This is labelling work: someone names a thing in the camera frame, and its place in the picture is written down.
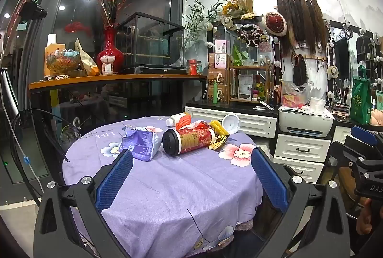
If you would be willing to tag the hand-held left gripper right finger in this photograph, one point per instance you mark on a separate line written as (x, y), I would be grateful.
(269, 180)

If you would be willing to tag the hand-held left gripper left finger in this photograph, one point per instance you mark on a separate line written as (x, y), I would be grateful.
(113, 180)

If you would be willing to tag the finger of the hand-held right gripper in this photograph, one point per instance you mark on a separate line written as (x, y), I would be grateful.
(363, 135)
(344, 153)

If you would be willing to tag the person's right hand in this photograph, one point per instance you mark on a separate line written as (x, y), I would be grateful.
(366, 217)

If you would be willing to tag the pink soft item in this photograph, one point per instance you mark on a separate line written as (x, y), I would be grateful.
(377, 117)

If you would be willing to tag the green tote bag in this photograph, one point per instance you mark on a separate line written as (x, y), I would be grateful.
(360, 102)

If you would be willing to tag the purple snack bag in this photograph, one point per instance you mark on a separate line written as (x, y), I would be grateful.
(140, 145)

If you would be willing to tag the white printer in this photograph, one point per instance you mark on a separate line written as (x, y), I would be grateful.
(302, 123)

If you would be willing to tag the white vanity desk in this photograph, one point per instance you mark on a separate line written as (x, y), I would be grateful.
(257, 124)

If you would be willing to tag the purple floral tablecloth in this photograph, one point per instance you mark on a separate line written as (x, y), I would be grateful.
(179, 186)

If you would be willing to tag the white plastic cup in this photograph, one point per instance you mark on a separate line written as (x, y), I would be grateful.
(231, 123)

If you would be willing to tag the yellow snack wrapper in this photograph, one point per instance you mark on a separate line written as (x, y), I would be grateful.
(220, 129)

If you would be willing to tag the clear bag with colourful contents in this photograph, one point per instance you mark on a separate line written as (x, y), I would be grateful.
(294, 96)

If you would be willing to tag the vanity mirror with bulbs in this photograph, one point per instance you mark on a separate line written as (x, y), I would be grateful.
(341, 60)

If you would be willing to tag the red canister with black lid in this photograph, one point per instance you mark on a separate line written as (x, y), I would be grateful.
(194, 139)

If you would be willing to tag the white bottle with orange cap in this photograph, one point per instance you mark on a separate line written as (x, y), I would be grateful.
(175, 119)

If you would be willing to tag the red white paper wrapper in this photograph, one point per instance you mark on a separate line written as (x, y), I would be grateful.
(199, 124)

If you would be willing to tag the dark hairpiece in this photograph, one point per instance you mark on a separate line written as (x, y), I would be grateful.
(300, 71)

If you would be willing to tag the black white pouch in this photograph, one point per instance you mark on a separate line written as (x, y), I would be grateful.
(245, 88)

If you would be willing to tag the brown printed box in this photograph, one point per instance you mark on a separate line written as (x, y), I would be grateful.
(217, 94)
(217, 77)

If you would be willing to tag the orange wooden counter shelf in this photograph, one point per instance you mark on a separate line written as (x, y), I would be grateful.
(119, 79)

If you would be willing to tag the green bottle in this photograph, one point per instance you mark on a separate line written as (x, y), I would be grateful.
(215, 93)

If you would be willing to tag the clear plastic drink cup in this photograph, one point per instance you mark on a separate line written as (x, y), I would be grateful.
(107, 66)

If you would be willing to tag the wooden shelf rack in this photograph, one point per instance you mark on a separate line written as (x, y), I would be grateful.
(248, 68)

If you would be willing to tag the brown paper bag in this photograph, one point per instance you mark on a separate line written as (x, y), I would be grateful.
(85, 62)

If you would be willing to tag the red ceramic vase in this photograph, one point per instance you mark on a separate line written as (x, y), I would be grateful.
(110, 57)

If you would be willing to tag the gold glass bowl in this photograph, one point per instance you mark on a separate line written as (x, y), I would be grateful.
(62, 62)

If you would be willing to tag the rack of hanging hairpieces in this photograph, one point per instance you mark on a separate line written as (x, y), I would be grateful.
(299, 24)

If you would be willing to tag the pale printed box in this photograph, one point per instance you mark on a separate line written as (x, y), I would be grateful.
(218, 61)

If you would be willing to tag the red tin can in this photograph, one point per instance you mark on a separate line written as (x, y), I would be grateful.
(194, 68)

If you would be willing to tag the pink box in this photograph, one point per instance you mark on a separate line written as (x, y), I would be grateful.
(222, 46)

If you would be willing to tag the glass display case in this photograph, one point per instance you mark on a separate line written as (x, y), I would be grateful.
(149, 42)

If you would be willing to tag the red round hat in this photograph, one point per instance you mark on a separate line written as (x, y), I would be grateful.
(273, 23)

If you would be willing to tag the ornate dark headdress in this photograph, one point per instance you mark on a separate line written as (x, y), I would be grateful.
(250, 35)

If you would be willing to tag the dried red branches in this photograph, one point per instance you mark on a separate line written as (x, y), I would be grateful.
(109, 11)

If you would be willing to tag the dried flower bouquet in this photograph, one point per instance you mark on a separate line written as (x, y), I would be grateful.
(236, 5)

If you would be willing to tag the green leafy plant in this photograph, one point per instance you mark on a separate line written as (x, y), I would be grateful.
(194, 15)

